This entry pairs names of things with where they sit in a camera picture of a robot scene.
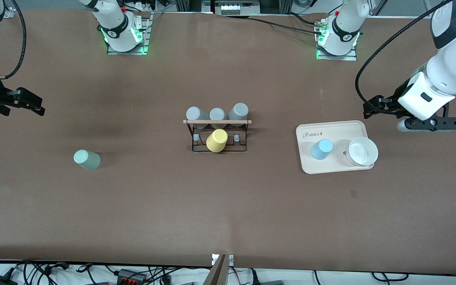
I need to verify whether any light blue cup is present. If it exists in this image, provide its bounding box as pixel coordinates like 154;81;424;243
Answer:
310;139;334;161

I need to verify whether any mint green cup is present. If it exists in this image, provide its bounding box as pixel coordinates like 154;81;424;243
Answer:
73;149;101;171

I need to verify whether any white bowl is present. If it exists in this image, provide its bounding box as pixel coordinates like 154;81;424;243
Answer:
345;137;379;167

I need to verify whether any beige plastic tray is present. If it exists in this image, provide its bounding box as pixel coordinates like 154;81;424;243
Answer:
295;120;375;175

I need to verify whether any grey cup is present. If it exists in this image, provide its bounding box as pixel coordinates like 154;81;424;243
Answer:
209;107;227;129
227;103;249;127
186;106;210;130

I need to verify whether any yellow cup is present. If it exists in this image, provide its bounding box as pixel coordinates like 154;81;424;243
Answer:
206;129;228;153

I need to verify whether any white power strip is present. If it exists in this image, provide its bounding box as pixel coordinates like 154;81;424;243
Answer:
220;1;250;16

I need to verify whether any black box with red buttons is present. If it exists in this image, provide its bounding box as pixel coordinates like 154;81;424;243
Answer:
116;268;148;285

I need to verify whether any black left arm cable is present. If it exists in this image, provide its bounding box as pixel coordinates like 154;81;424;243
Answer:
355;0;455;106

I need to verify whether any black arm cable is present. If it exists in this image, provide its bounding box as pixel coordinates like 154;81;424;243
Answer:
0;0;27;81
355;0;455;106

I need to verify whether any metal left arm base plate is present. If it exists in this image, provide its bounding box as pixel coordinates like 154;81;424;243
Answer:
315;19;358;61

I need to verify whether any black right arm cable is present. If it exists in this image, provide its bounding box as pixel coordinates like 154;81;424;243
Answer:
0;0;27;81

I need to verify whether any black table cable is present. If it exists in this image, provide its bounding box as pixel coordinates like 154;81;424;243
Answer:
224;14;325;35

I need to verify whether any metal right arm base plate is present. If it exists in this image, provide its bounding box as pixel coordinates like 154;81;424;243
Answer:
106;11;153;55

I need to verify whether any black wire cup rack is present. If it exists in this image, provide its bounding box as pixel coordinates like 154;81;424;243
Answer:
183;118;253;153

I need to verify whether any white metal bracket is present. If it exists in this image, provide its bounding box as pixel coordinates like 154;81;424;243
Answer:
211;253;235;267

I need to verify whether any camera stand post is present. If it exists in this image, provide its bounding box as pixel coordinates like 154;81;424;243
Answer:
203;255;228;285

